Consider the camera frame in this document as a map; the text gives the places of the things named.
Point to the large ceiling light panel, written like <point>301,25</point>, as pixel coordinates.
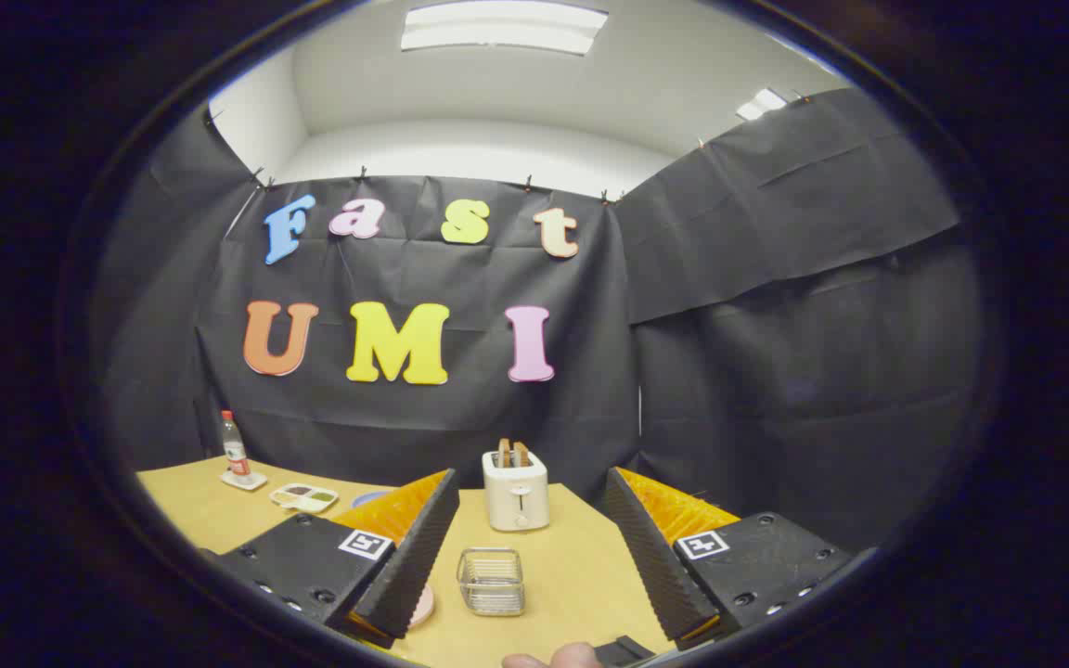
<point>497,28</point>

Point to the clear plastic water bottle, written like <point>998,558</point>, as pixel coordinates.
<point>236,455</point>

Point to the small ceiling light panel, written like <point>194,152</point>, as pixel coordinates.
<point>762,104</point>

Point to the cream white toaster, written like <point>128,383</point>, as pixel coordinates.
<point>516,496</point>

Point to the white divided sauce dish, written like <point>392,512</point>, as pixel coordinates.
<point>304,499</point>

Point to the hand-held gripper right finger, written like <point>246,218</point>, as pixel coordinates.
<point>655,566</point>

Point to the white square coaster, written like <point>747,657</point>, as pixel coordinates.
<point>251,482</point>

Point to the pink round plate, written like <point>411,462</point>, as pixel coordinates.
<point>423,608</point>

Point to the toasted bread slice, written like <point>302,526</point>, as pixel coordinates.
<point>503,453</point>
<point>521,455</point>

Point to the light blue plate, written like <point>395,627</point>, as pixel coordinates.
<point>369,498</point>

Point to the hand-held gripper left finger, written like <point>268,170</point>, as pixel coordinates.
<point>414,566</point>

